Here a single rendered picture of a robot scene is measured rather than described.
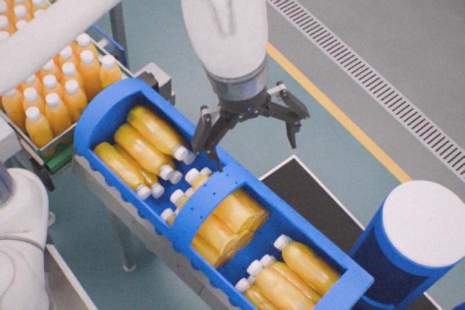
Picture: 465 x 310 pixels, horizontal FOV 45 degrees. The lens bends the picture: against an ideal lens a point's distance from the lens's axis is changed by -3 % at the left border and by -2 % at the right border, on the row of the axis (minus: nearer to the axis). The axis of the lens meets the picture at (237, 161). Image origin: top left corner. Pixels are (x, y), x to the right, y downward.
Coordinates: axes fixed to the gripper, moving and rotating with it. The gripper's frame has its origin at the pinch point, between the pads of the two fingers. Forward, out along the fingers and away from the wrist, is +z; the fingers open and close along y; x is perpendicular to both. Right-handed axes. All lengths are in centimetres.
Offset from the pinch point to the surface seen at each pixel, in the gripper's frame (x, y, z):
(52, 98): -65, 49, 41
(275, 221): -14, -3, 62
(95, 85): -77, 38, 54
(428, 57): -143, -133, 189
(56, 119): -62, 51, 47
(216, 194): -15.5, 9.9, 38.7
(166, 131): -43, 18, 45
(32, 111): -62, 55, 40
